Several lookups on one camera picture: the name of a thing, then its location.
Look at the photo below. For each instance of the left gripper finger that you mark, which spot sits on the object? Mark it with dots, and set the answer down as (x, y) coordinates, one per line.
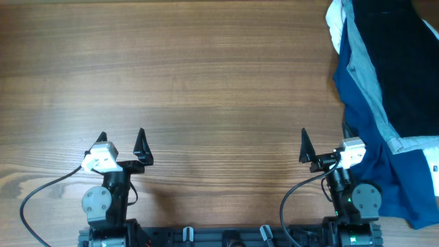
(102, 137)
(142, 149)

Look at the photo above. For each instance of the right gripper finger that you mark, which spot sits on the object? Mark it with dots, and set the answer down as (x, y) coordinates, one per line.
(348, 133)
(307, 152)

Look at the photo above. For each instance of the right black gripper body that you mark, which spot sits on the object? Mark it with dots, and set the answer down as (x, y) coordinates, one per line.
(322, 162)

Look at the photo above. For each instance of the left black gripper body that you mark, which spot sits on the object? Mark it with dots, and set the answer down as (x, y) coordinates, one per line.
(132, 167)

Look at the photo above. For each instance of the black shorts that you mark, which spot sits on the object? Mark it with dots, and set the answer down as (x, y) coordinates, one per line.
(404, 52)

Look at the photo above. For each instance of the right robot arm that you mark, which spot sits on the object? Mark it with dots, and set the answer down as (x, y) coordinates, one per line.
(356, 204)

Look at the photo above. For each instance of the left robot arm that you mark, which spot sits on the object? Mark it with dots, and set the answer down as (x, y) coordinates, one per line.
(106, 205)

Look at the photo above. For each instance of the light blue denim shorts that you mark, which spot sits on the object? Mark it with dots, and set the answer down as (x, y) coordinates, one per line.
(362, 71)

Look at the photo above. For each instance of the blue t-shirt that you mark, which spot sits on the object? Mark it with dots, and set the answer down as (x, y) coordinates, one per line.
(405, 179)

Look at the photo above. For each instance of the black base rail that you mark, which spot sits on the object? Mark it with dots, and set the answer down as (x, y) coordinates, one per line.
(304, 235)

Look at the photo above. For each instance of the left grey rail clip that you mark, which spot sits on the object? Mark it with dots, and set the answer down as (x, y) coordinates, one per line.
(188, 234)

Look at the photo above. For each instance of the grey rail clip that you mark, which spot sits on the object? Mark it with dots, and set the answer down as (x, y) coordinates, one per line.
(266, 233)
(188, 234)

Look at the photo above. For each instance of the right grey rail clip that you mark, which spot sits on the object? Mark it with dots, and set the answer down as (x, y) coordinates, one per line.
(266, 233)

